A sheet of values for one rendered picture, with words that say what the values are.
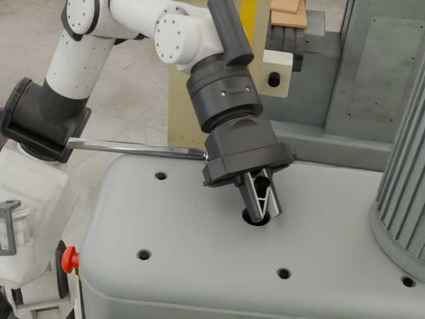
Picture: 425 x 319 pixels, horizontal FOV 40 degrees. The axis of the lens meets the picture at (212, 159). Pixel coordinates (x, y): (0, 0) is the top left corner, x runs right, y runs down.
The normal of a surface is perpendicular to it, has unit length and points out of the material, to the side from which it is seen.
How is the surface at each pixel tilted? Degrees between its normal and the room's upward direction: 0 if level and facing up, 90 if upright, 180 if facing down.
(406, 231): 90
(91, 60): 102
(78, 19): 70
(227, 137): 30
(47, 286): 80
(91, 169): 0
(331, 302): 45
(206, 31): 36
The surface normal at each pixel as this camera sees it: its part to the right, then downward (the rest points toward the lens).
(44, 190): 0.24, 0.13
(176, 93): -0.07, 0.64
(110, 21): 0.61, 0.44
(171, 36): -0.76, 0.07
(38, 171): 0.46, -0.50
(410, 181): -0.93, 0.18
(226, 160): 0.26, -0.36
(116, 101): 0.07, -0.77
